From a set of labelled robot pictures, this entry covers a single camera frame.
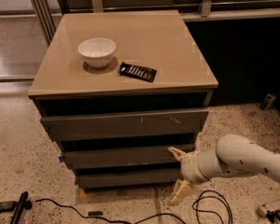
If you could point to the blue tape piece upper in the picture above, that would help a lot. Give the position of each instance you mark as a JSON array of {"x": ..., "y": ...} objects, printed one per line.
[{"x": 61, "y": 159}]

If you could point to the white power strip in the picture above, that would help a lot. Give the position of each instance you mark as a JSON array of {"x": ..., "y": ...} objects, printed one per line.
[{"x": 269, "y": 208}]

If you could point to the white ceramic bowl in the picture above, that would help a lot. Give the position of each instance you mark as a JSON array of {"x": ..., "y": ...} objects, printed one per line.
[{"x": 97, "y": 52}]

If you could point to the grey bottom drawer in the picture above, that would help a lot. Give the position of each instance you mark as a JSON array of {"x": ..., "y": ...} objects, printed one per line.
[{"x": 133, "y": 178}]

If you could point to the black power adapter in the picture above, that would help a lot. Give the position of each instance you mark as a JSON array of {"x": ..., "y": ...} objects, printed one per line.
[{"x": 7, "y": 206}]

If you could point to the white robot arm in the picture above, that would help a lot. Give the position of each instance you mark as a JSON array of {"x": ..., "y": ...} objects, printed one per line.
[{"x": 232, "y": 156}]

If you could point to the grey three-drawer cabinet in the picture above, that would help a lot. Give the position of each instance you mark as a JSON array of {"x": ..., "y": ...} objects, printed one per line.
[{"x": 65, "y": 85}]

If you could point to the grey drawer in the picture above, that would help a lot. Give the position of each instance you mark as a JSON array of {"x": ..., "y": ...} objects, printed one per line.
[
  {"x": 133, "y": 178},
  {"x": 130, "y": 124},
  {"x": 117, "y": 157}
]

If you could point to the grey middle drawer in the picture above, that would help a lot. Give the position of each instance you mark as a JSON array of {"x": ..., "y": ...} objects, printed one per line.
[{"x": 117, "y": 157}]

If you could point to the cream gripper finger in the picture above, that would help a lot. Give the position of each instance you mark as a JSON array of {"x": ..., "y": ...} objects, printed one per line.
[
  {"x": 182, "y": 189},
  {"x": 178, "y": 153}
]

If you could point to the small dark floor device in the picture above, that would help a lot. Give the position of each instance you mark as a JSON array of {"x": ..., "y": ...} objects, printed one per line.
[{"x": 267, "y": 102}]

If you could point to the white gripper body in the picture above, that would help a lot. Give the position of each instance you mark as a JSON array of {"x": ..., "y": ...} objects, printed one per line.
[{"x": 188, "y": 168}]

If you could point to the grey top drawer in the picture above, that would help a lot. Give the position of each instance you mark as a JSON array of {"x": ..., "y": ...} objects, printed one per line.
[{"x": 130, "y": 124}]

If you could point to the black stick device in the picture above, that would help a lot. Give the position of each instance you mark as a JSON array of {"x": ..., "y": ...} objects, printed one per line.
[{"x": 23, "y": 204}]

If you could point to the black snack packet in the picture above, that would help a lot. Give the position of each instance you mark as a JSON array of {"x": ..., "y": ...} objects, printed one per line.
[{"x": 138, "y": 72}]

